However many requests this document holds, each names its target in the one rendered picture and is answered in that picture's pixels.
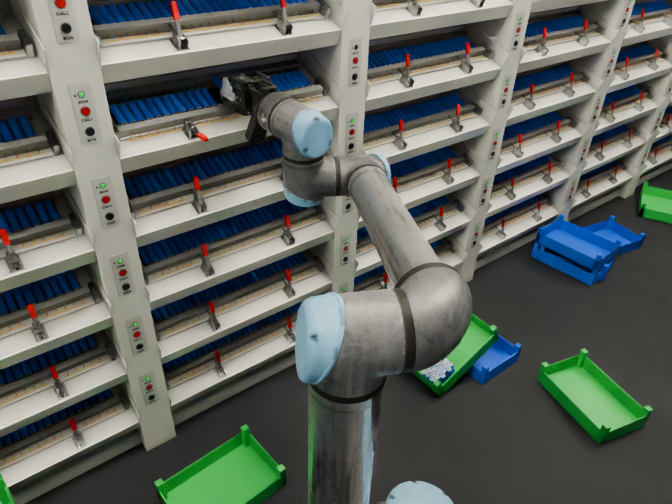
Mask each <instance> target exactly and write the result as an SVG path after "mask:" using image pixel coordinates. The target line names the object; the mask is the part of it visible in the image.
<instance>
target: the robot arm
mask: <svg viewBox="0 0 672 504"><path fill-rule="evenodd" d="M260 75H261V76H263V77H265V78H263V79H260ZM235 80H236V81H235ZM220 96H221V99H222V101H223V104H224V106H225V107H226V108H227V109H229V110H231V111H234V112H235V113H236V112H237V113H238V114H241V115H244V116H249V115H251V118H250V121H249V124H248V127H247V130H246V133H245V137H246V139H247V140H248V142H249V144H250V143H254V142H259V141H262V140H264V139H265V136H266V134H267V131H268V132H270V133H271V134H273V135H274V136H275V137H277V138H279V139H280V140H282V160H283V182H282V184H283V187H284V195H285V197H286V199H287V200H288V201H289V202H290V203H292V204H294V205H296V206H300V207H313V206H317V205H319V204H320V203H321V202H322V201H323V199H324V197H334V196H351V198H352V199H353V201H354V203H355V205H356V207H357V209H358V211H359V214H360V216H361V218H362V220H363V222H364V224H365V227H366V229H367V231H368V233H369V235H370V237H371V240H372V242H373V244H374V246H375V248H376V250H377V252H378V255H379V257H380V259H381V261H382V263H383V265H384V268H385V270H386V272H387V274H388V276H389V278H390V281H391V283H392V285H393V289H381V290H370V291H358V292H346V293H336V292H330V293H327V294H325V295H318V296H311V297H309V298H307V299H305V300H304V301H303V302H302V304H301V306H300V308H299V311H298V315H297V322H296V333H295V336H296V342H295V357H296V368H297V373H298V376H299V379H300V380H301V381H302V382H303V383H308V448H309V501H308V502H307V504H453V502H452V501H451V499H450V498H449V497H448V496H447V495H445V493H444V492H443V491H442V490H440V489H439V488H437V487H436V486H434V485H432V484H429V483H426V482H422V481H415V482H411V481H407V482H404V483H401V484H399V485H398V486H396V487H395V488H394V489H393V490H392V491H391V492H390V494H389V495H388V497H387V499H386V501H383V502H375V503H369V502H370V493H371V485H372V477H373V469H374V460H375V452H376V444H377V435H378V427H379V419H380V411H381V402H382V394H383V387H384V385H385V382H386V376H387V375H391V374H400V373H411V372H417V371H421V370H424V369H427V368H429V367H432V366H433V365H435V364H436V363H438V362H440V361H441V360H443V359H444V358H446V357H447V356H448V355H449V354H450V353H451V352H452V351H453V350H454V349H455V348H456V347H457V346H458V345H459V343H460V342H461V340H462V338H463V337H464V335H465V333H466V331H467V329H468V327H469V324H470V320H471V316H472V296H471V292H470V289H469V287H468V284H467V283H466V281H465V280H464V278H463V277H462V275H461V274H460V272H459V271H458V270H457V269H456V268H455V267H453V266H452V265H449V264H447V263H443V262H440V260H439V259H438V257H437V255H436V254H435V252H434V251H433V249H432V248H431V246H430V245H429V243H428V241H427V240H426V238H425V237H424V235H423V234H422V232H421V231H420V229H419V228H418V226H417V224H416V223H415V221H414V220H413V218H412V217H411V215H410V214H409V212H408V210H407V209H406V207H405V206H404V204H403V203H402V201H401V200H400V198H399V196H398V195H397V193H396V192H395V190H394V189H393V187H392V186H391V170H390V165H389V163H388V160H387V158H386V157H385V156H384V155H381V154H368V155H351V156H328V157H324V154H325V153H326V152H327V150H328V149H329V147H330V145H331V143H332V140H333V128H332V125H331V123H330V121H329V120H328V119H327V118H326V117H325V116H324V115H322V114H321V113H320V112H319V111H317V110H315V109H311V108H309V107H308V106H306V105H304V104H302V103H300V102H298V101H296V100H295V99H293V98H292V97H290V96H288V95H286V94H284V93H282V92H278V86H276V85H274V84H272V83H270V78H269V77H268V76H266V75H264V74H262V73H260V72H258V71H257V76H254V77H252V80H251V78H250V77H245V75H244V74H243V73H241V74H240V76H236V77H233V76H232V86H230V84H229V81H228V79H227V77H223V81H222V88H220Z"/></svg>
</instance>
